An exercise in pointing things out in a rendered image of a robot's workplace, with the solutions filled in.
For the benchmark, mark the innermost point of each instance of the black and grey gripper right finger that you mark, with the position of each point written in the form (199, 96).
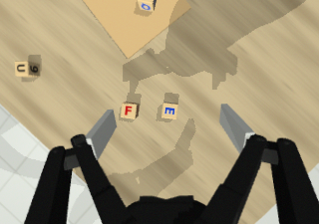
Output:
(296, 199)

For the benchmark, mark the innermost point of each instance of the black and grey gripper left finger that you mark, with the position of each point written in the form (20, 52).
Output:
(51, 198)

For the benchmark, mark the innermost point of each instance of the tan flat mat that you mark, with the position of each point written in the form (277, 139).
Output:
(131, 27)

